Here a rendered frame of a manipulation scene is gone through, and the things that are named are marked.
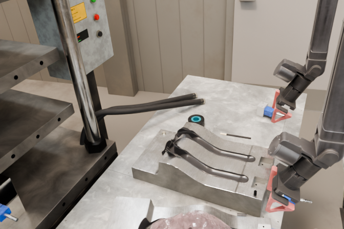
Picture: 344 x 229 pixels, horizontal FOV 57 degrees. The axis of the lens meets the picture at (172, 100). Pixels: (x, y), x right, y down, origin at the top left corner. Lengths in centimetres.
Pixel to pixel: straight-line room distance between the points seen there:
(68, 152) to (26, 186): 23
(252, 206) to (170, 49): 220
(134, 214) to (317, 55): 78
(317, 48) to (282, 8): 164
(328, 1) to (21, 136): 112
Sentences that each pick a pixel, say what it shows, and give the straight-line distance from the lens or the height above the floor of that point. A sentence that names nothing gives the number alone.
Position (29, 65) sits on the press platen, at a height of 128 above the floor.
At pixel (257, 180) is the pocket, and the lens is 119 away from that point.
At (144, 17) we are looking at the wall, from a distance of 308.
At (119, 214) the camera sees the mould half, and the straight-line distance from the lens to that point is 106.
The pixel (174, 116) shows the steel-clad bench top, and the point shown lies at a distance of 160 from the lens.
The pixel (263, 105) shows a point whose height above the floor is 85.
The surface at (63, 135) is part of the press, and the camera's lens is 165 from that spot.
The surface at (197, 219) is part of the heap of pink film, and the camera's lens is 100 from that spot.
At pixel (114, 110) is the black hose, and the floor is 93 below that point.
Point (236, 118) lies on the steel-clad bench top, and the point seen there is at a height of 80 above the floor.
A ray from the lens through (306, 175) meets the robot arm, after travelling 86.
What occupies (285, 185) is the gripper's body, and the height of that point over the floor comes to 109.
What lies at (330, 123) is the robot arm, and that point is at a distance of 77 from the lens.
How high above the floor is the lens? 172
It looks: 32 degrees down
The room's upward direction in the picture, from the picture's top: 4 degrees counter-clockwise
